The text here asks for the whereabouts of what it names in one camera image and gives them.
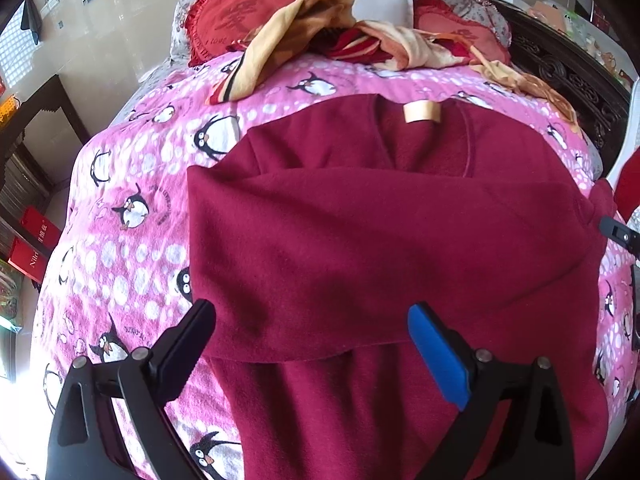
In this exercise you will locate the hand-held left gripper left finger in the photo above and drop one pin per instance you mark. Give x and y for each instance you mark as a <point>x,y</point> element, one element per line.
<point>187,335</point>

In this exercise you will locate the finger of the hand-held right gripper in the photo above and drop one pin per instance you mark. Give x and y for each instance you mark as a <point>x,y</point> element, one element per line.
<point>620,232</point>

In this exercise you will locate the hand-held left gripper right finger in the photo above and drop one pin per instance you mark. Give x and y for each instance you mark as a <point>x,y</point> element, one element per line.
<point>440,350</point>

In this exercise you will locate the maroon fleece sweater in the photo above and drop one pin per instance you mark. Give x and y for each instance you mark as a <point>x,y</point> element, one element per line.
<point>375,235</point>

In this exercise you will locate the red cushion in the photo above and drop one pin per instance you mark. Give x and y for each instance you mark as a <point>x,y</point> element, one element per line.
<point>631,185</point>

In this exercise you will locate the pink penguin print blanket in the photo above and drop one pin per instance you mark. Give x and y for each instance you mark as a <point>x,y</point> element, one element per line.
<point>140,240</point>

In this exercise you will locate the dark carved wooden headboard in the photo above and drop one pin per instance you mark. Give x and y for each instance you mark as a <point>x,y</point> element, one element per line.
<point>560,70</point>

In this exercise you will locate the red box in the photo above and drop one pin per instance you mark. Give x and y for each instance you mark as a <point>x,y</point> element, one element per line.
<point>27,260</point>
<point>37,225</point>

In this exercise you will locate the black wooden side table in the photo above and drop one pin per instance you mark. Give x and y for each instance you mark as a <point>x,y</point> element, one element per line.
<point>50,100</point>

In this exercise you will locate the red heart-shaped pillow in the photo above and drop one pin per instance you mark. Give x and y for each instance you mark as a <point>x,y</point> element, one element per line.
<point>225,20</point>
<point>440,20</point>

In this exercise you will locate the yellow plastic crate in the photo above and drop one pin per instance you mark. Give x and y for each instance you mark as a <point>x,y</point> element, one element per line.
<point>9,110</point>

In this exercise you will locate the orange and red patterned blanket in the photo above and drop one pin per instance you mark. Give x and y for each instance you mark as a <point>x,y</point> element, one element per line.
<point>280,35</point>

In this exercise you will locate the white pillow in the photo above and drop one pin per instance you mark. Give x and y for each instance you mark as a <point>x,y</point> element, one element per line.
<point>382,7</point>

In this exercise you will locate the dark hanging cloth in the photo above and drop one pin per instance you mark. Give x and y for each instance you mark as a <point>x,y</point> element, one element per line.
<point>31,17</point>

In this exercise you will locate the white chair frame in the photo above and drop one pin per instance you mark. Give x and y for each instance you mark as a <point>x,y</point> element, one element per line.
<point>625,135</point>

